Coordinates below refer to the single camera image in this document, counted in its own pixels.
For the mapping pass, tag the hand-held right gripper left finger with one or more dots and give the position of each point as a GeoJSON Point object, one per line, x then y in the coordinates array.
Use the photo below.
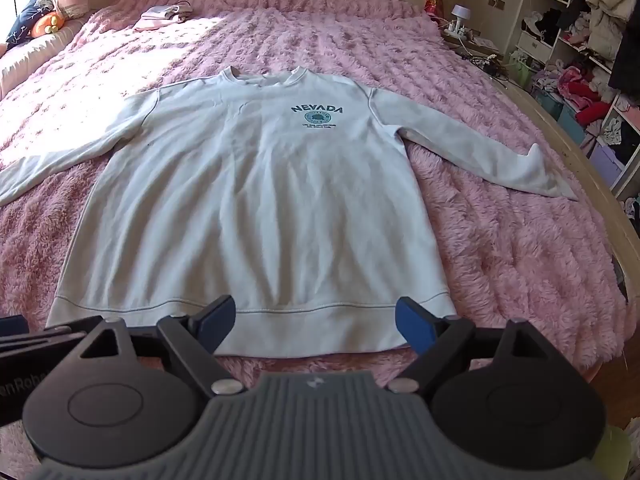
{"type": "Point", "coordinates": [220, 317]}

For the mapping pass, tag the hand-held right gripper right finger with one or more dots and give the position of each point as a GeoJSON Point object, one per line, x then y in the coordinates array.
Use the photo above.
{"type": "Point", "coordinates": [412, 325]}

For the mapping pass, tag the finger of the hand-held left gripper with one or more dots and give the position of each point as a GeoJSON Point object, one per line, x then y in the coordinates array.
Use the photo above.
{"type": "Point", "coordinates": [35, 341]}

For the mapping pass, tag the white printed sweatshirt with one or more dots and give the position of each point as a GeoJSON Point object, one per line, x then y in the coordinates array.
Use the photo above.
{"type": "Point", "coordinates": [250, 185]}

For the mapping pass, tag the red and pink clothes pile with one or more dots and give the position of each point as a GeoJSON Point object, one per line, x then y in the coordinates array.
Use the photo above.
{"type": "Point", "coordinates": [585, 95]}

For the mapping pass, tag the pink fluffy blanket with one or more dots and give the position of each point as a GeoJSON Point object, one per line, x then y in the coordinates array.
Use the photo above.
{"type": "Point", "coordinates": [450, 85]}

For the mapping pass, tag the green storage bin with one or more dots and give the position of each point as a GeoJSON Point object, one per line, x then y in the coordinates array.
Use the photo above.
{"type": "Point", "coordinates": [522, 72]}

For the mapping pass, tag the beige window seat cushion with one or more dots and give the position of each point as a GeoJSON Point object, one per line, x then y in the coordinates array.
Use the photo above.
{"type": "Point", "coordinates": [30, 60]}

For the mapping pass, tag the white power strip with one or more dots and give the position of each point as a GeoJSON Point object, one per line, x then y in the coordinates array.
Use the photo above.
{"type": "Point", "coordinates": [457, 32]}

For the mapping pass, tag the pink folded cloth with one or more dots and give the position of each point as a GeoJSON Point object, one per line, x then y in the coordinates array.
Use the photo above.
{"type": "Point", "coordinates": [155, 24]}

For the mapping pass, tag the white open wardrobe shelf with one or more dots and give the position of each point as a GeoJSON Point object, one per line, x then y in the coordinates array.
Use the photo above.
{"type": "Point", "coordinates": [537, 45]}

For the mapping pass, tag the orange plush toy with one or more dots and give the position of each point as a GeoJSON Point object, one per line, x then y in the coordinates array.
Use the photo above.
{"type": "Point", "coordinates": [47, 25]}

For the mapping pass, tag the white table lamp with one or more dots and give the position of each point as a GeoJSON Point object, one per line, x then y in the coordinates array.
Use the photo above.
{"type": "Point", "coordinates": [460, 11]}

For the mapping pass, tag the navy floral pillow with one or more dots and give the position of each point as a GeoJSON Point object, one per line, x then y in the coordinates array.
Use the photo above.
{"type": "Point", "coordinates": [25, 22]}

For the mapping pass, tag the red snack bag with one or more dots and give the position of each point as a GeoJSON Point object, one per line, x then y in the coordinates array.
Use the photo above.
{"type": "Point", "coordinates": [433, 2]}

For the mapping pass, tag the dark hanging coat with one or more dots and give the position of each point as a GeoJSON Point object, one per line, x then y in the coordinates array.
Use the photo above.
{"type": "Point", "coordinates": [627, 70]}

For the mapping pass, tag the cream hanging coat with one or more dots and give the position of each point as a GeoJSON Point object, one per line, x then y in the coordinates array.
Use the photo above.
{"type": "Point", "coordinates": [607, 5]}

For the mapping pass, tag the wooden bed frame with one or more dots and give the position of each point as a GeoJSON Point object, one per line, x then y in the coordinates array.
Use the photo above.
{"type": "Point", "coordinates": [607, 210]}

